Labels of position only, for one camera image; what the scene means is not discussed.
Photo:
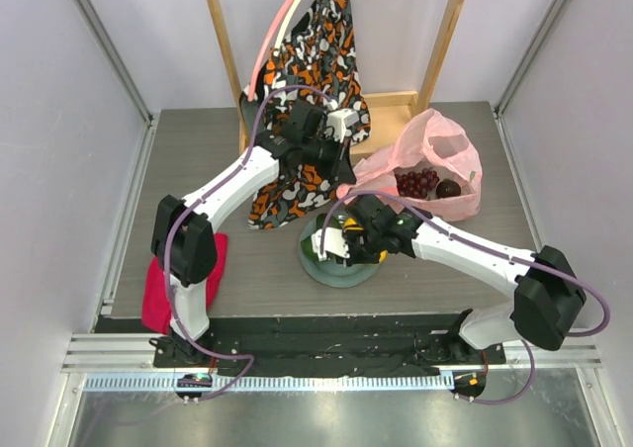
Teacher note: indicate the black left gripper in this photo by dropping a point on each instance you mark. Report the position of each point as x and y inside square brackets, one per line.
[346, 174]

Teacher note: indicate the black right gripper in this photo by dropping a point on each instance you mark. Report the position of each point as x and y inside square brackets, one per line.
[349, 248]

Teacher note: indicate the fake red grapes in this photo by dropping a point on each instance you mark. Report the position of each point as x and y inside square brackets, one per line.
[417, 184]

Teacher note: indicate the pink plastic bag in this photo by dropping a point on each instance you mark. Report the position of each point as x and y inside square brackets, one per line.
[432, 141]

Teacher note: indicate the fake green avocado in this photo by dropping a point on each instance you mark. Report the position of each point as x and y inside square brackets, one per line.
[336, 221]

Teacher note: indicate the fake green lime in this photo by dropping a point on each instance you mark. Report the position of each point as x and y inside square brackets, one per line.
[308, 249]

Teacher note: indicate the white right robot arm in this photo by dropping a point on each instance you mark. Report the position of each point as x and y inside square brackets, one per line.
[542, 303]

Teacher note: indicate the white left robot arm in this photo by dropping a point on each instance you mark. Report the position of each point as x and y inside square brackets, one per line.
[183, 234]

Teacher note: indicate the grey round plate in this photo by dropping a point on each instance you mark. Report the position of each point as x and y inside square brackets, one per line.
[334, 272]

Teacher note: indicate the wooden clothes rack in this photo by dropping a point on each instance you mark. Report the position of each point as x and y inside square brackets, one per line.
[389, 111]

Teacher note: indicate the orange grey patterned garment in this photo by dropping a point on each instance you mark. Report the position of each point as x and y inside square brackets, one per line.
[318, 52]

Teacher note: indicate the pink clothes hanger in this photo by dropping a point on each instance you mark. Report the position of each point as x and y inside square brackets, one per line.
[273, 39]

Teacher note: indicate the red cloth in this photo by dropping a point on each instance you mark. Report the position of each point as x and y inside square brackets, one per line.
[156, 311]

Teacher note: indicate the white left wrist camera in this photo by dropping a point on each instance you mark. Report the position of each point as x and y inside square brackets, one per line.
[339, 124]

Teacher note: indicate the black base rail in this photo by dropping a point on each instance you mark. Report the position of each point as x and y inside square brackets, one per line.
[380, 345]

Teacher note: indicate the white cable duct strip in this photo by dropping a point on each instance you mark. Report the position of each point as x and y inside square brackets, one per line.
[198, 382]

